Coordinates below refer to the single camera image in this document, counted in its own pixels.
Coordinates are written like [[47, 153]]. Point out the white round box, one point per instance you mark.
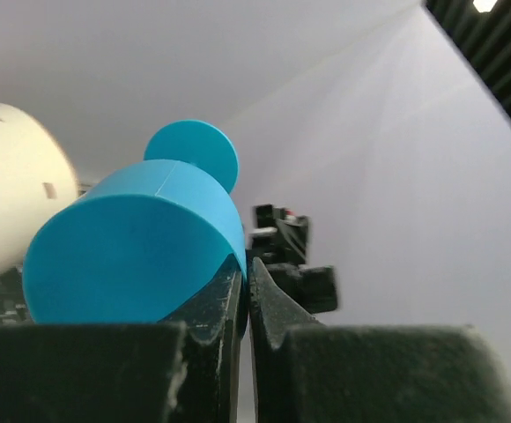
[[37, 180]]

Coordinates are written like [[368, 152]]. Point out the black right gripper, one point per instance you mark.
[[306, 371]]

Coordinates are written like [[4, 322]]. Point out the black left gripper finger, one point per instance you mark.
[[183, 368]]

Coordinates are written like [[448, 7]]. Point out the blue wine glass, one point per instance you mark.
[[145, 239]]

